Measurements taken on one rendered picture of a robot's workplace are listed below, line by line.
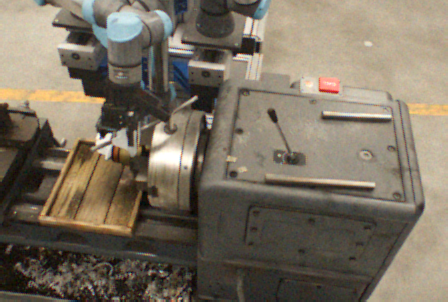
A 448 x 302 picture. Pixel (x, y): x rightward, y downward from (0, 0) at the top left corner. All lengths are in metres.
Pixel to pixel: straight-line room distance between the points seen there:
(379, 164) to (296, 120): 0.26
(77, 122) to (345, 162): 2.17
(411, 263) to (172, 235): 1.50
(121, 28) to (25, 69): 2.62
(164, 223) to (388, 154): 0.76
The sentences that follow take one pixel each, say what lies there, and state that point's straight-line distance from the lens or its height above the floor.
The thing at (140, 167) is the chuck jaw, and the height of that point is 1.11.
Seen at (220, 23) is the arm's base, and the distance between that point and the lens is 1.81.
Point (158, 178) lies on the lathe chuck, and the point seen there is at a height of 1.15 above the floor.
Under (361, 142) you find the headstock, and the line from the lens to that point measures 1.40.
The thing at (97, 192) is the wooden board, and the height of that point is 0.89.
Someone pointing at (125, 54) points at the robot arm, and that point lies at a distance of 1.10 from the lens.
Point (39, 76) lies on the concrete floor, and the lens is 3.59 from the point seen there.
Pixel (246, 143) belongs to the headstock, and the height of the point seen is 1.26.
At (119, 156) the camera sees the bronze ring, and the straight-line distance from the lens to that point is 1.52.
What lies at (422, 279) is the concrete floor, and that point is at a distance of 2.73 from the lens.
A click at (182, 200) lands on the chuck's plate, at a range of 1.42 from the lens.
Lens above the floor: 2.25
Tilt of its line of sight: 48 degrees down
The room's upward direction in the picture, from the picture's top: 4 degrees clockwise
